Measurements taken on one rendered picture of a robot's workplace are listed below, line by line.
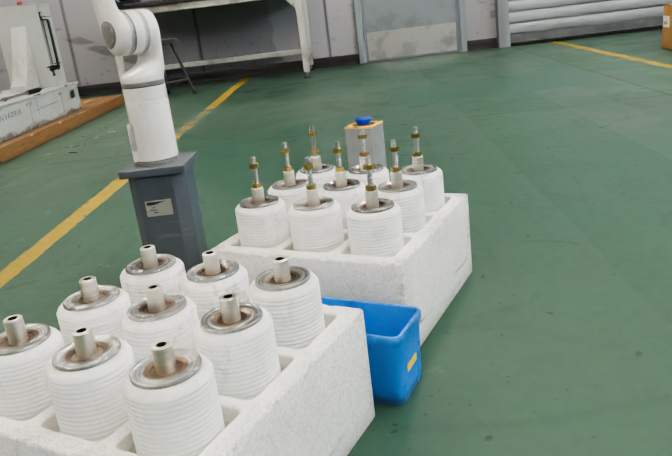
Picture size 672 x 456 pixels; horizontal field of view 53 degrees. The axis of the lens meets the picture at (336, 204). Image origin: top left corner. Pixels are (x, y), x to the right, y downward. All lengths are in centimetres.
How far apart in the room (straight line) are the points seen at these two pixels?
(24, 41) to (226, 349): 420
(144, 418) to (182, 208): 86
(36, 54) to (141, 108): 342
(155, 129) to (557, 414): 98
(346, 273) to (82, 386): 52
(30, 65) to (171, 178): 340
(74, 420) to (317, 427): 29
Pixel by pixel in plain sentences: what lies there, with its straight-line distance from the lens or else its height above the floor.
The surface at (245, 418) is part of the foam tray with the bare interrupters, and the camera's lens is 77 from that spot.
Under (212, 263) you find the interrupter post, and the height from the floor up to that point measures 27.
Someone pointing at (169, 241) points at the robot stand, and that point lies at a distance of 155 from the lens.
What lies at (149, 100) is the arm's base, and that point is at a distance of 150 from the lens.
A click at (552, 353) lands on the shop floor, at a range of 120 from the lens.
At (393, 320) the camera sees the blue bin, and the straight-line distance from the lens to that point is 111.
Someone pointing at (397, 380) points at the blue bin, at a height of 5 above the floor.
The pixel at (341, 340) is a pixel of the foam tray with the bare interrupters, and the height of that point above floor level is 17.
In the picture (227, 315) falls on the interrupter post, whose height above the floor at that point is 26.
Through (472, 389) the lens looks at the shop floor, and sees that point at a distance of 111.
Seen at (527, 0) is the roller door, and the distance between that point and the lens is 654.
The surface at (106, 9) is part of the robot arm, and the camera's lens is 151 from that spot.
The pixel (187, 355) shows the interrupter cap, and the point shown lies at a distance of 76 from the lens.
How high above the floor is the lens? 60
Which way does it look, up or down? 17 degrees down
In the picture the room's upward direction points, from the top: 7 degrees counter-clockwise
